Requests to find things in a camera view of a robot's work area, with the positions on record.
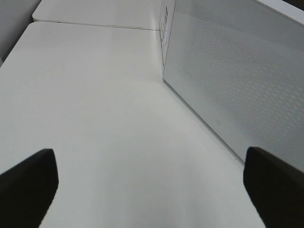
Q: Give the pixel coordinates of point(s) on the white microwave door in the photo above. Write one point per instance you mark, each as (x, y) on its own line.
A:
(239, 64)

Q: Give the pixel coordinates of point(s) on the white microwave oven body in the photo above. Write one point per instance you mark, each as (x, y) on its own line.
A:
(165, 21)

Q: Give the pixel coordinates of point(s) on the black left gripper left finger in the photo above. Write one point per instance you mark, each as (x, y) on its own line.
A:
(27, 190)

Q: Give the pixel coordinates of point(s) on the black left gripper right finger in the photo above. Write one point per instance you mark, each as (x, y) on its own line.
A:
(275, 188)

